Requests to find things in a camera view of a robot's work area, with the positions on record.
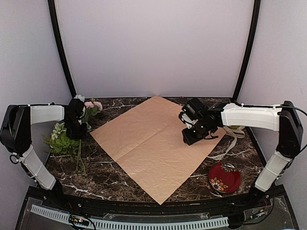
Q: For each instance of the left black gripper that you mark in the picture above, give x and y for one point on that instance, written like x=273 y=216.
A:
x=83 y=132

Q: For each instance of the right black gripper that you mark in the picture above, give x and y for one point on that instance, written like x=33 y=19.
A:
x=190 y=140

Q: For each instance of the pink fake rose stem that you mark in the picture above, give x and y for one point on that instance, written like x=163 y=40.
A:
x=93 y=107

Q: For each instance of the beige wrapping paper sheet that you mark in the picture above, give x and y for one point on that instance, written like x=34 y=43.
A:
x=147 y=143

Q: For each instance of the blue fake flower stem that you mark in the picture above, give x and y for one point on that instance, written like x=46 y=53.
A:
x=80 y=97

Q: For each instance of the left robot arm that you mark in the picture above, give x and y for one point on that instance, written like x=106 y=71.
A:
x=15 y=134

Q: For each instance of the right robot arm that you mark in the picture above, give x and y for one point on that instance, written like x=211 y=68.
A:
x=280 y=118

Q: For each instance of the yellow-green cup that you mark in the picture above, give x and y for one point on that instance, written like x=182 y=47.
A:
x=237 y=127

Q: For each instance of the white printed ribbon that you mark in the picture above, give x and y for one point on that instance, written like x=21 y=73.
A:
x=235 y=134

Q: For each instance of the red floral plate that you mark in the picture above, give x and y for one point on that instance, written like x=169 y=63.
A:
x=224 y=178

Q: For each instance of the black front table rail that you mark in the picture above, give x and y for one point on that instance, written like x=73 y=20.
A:
x=96 y=207

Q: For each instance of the white slotted cable duct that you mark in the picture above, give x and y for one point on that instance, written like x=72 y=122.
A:
x=125 y=222

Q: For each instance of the left black frame post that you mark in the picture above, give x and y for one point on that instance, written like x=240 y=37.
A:
x=60 y=47

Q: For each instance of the black frame post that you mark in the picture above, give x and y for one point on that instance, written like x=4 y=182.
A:
x=248 y=49
x=60 y=47

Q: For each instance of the right black frame post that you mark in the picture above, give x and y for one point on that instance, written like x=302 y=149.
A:
x=248 y=49

